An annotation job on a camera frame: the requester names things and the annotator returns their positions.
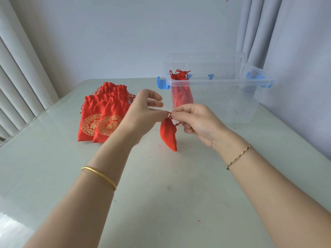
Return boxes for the person's right hand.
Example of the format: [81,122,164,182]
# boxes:
[170,103,229,149]

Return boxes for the gold bangle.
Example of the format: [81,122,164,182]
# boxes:
[81,166,117,192]

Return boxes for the person's left hand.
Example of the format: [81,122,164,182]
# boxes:
[113,89,170,147]

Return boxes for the pile of red drawstring pouches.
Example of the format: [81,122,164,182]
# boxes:
[77,82,136,143]

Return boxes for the white vertical blinds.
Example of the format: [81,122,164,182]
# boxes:
[0,0,59,141]

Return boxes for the person's left forearm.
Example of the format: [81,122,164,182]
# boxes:
[24,134,135,248]

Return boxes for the clear plastic storage box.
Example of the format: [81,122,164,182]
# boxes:
[157,63,274,124]

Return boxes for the grey curtain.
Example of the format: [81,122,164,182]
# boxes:
[235,0,331,161]

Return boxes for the thin braided bracelet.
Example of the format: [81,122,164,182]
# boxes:
[226,145,251,170]

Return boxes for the person's right forearm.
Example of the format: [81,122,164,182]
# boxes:
[213,129,331,248]

